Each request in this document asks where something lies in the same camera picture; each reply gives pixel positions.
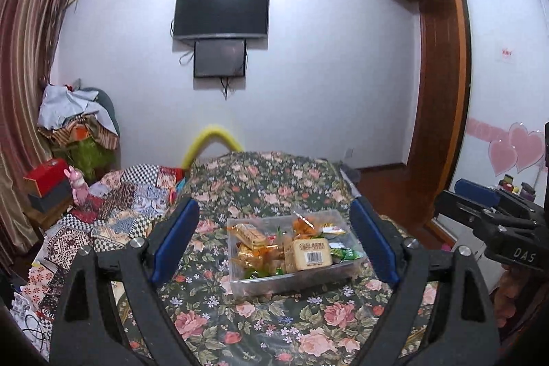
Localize right hand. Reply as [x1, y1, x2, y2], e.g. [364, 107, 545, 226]
[492, 265, 545, 332]

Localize pink plush toy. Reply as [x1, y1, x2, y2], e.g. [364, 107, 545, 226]
[64, 165, 89, 206]

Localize striped curtain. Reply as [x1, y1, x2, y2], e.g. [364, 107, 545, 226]
[1, 0, 69, 268]

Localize patchwork quilt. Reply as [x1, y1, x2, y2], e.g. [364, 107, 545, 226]
[10, 162, 190, 323]

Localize white wardrobe door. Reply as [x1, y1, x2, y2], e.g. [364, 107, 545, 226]
[453, 0, 548, 203]

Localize green pea snack bag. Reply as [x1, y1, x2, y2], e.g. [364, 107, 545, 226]
[329, 243, 364, 263]

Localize orange snack bag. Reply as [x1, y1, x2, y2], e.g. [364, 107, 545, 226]
[291, 210, 324, 240]

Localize pile of clothes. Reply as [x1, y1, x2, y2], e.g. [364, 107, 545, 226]
[37, 84, 120, 183]

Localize orange biscuit bag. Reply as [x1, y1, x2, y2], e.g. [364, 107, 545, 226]
[229, 223, 272, 269]

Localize small wall monitor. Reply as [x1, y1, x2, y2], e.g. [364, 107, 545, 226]
[194, 39, 247, 79]

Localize yellow foam tube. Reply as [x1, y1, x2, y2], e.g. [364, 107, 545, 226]
[180, 125, 244, 170]

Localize wall mounted television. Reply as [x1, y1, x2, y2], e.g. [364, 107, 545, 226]
[173, 0, 270, 40]

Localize brown wooden wardrobe frame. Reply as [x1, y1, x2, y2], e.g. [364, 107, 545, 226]
[355, 0, 520, 238]

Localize yellow snack packet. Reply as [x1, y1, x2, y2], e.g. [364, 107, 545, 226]
[321, 225, 346, 237]

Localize clear plastic storage bin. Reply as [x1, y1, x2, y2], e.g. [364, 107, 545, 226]
[227, 209, 366, 298]

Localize beige barcode cracker pack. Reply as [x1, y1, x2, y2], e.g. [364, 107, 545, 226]
[283, 238, 332, 273]

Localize red box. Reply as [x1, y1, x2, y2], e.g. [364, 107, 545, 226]
[23, 159, 71, 214]

